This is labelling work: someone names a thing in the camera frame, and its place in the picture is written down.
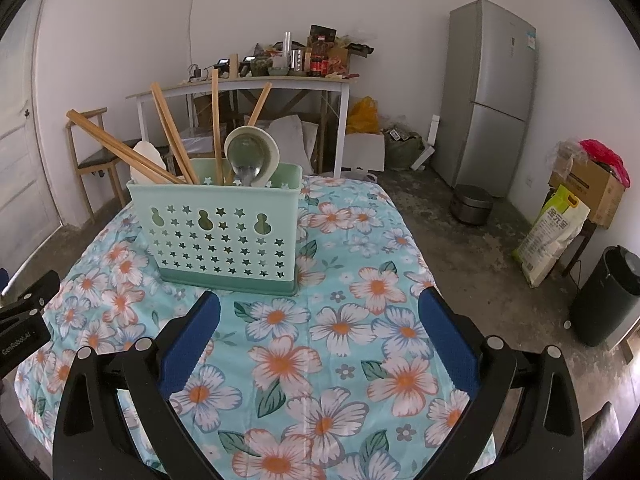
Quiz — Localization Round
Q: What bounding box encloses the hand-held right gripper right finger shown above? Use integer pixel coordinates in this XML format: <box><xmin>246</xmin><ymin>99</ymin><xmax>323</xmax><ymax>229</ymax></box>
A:
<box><xmin>418</xmin><ymin>287</ymin><xmax>586</xmax><ymax>480</ymax></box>

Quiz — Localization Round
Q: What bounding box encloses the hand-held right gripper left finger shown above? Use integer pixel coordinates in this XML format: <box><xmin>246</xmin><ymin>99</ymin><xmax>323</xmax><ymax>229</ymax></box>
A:
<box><xmin>52</xmin><ymin>290</ymin><xmax>223</xmax><ymax>480</ymax></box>

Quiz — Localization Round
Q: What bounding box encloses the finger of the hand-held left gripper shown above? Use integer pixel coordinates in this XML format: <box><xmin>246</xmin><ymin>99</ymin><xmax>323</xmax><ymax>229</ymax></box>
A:
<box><xmin>0</xmin><ymin>270</ymin><xmax>61</xmax><ymax>322</ymax></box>

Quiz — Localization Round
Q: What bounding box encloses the green star-perforated utensil holder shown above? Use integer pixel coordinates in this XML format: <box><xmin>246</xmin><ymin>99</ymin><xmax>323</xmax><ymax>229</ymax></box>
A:
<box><xmin>126</xmin><ymin>158</ymin><xmax>303</xmax><ymax>297</ymax></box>

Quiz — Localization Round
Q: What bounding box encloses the white ceramic spoon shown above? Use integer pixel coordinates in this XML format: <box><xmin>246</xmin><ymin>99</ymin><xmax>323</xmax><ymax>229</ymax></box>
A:
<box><xmin>131</xmin><ymin>140</ymin><xmax>170</xmax><ymax>183</ymax></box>
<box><xmin>223</xmin><ymin>126</ymin><xmax>281</xmax><ymax>187</ymax></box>

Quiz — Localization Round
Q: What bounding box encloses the metal spoon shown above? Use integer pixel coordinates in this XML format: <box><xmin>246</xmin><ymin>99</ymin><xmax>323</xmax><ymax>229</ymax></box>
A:
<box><xmin>229</xmin><ymin>132</ymin><xmax>273</xmax><ymax>187</ymax></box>

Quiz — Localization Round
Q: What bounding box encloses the bundle of wooden chopsticks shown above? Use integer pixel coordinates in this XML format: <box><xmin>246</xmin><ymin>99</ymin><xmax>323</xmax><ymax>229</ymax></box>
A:
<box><xmin>66</xmin><ymin>67</ymin><xmax>273</xmax><ymax>186</ymax></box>

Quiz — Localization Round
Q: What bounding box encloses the floral blue tablecloth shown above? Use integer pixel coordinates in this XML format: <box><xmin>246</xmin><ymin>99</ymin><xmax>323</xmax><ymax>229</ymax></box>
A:
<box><xmin>15</xmin><ymin>175</ymin><xmax>496</xmax><ymax>480</ymax></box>

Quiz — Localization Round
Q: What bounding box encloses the white panel door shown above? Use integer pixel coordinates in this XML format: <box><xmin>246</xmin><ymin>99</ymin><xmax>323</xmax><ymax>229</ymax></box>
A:
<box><xmin>0</xmin><ymin>0</ymin><xmax>65</xmax><ymax>273</ymax></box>

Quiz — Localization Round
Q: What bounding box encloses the grey rice cooker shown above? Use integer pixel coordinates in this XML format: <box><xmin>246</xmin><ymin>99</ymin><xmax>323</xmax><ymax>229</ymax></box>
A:
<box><xmin>449</xmin><ymin>184</ymin><xmax>497</xmax><ymax>226</ymax></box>

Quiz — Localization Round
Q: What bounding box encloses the printed rice bag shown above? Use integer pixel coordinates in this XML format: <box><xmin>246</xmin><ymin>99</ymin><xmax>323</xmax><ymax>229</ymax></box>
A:
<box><xmin>515</xmin><ymin>184</ymin><xmax>592</xmax><ymax>288</ymax></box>

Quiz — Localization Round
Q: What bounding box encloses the wooden chair with dark seat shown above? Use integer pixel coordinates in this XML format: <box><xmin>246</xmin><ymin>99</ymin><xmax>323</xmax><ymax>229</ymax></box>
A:
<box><xmin>66</xmin><ymin>107</ymin><xmax>151</xmax><ymax>223</ymax></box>

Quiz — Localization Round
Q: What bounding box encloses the black trash bin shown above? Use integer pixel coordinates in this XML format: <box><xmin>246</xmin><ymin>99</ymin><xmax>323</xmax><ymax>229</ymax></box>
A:
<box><xmin>569</xmin><ymin>245</ymin><xmax>640</xmax><ymax>347</ymax></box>

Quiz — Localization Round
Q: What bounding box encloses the green sack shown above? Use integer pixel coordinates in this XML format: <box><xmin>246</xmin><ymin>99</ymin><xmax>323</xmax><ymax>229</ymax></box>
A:
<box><xmin>384</xmin><ymin>127</ymin><xmax>428</xmax><ymax>170</ymax></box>

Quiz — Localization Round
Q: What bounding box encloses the silver flat box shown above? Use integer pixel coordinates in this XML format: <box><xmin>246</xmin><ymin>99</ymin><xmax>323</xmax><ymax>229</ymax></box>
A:
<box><xmin>177</xmin><ymin>127</ymin><xmax>228</xmax><ymax>158</ymax></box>

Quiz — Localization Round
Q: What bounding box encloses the white box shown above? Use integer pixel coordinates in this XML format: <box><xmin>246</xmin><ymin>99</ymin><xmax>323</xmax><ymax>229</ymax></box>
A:
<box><xmin>344</xmin><ymin>131</ymin><xmax>387</xmax><ymax>173</ymax></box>

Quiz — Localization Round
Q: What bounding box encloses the large cardboard box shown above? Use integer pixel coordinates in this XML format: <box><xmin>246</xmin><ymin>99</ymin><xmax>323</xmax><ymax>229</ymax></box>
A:
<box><xmin>547</xmin><ymin>142</ymin><xmax>627</xmax><ymax>230</ymax></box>

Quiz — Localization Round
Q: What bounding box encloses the white board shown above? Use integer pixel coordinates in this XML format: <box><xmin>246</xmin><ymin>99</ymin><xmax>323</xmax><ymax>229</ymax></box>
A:
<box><xmin>411</xmin><ymin>114</ymin><xmax>442</xmax><ymax>171</ymax></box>

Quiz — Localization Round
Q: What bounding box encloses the white sack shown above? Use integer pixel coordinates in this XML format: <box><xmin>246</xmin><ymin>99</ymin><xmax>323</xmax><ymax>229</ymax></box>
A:
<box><xmin>270</xmin><ymin>114</ymin><xmax>320</xmax><ymax>173</ymax></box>

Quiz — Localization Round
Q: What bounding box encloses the yellow plastic bag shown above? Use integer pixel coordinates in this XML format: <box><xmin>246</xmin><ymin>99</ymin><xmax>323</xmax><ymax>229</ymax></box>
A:
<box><xmin>346</xmin><ymin>96</ymin><xmax>381</xmax><ymax>136</ymax></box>

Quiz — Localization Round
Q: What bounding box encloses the red plastic bag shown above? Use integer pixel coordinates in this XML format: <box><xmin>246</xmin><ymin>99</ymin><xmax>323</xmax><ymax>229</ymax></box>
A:
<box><xmin>579</xmin><ymin>138</ymin><xmax>632</xmax><ymax>187</ymax></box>

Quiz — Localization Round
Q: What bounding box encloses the grey refrigerator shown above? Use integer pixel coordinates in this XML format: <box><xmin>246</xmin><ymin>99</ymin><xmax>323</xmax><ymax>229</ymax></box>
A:
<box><xmin>432</xmin><ymin>0</ymin><xmax>538</xmax><ymax>198</ymax></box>

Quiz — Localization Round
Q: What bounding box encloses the white-legged wooden-top table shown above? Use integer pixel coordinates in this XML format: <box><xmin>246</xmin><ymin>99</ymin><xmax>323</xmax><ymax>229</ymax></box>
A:
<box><xmin>125</xmin><ymin>76</ymin><xmax>352</xmax><ymax>179</ymax></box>

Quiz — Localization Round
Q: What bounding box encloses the small cardboard box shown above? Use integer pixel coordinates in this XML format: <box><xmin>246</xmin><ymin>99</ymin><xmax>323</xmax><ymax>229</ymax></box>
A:
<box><xmin>327</xmin><ymin>45</ymin><xmax>355</xmax><ymax>75</ymax></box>

